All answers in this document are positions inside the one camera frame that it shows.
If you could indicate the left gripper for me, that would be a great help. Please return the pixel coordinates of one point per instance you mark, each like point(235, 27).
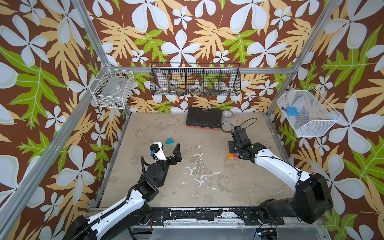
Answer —
point(176, 158)

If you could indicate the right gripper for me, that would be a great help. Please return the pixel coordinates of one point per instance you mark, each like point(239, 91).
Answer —
point(237, 143)

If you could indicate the teal triangular block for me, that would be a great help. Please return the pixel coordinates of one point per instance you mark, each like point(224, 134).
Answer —
point(169, 141)

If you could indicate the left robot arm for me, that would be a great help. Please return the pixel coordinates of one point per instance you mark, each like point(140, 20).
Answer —
point(134, 208)

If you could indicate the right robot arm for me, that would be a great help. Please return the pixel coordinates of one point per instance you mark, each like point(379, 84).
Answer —
point(312, 196)

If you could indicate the brown tape roll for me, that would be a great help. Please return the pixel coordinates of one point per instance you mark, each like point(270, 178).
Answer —
point(227, 127)

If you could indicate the clear glass jar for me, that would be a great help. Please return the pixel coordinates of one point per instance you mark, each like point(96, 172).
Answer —
point(227, 116)

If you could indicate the black tool case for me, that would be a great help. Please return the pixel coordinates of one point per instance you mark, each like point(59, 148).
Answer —
point(204, 118)

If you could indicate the white tape roll in basket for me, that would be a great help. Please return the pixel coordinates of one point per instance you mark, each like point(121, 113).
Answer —
point(195, 89)

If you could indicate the blue object in basket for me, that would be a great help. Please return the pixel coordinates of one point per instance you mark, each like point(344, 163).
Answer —
point(292, 111)

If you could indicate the white mesh corner basket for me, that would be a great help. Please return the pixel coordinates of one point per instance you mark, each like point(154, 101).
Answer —
point(316, 115)

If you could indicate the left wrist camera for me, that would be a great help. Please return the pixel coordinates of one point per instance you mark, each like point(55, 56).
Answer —
point(157, 152)

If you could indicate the black wire basket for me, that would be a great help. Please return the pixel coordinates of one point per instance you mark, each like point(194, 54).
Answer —
point(216, 79)

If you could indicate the white wire basket left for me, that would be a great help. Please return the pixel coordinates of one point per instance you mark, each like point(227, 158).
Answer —
point(112, 87)

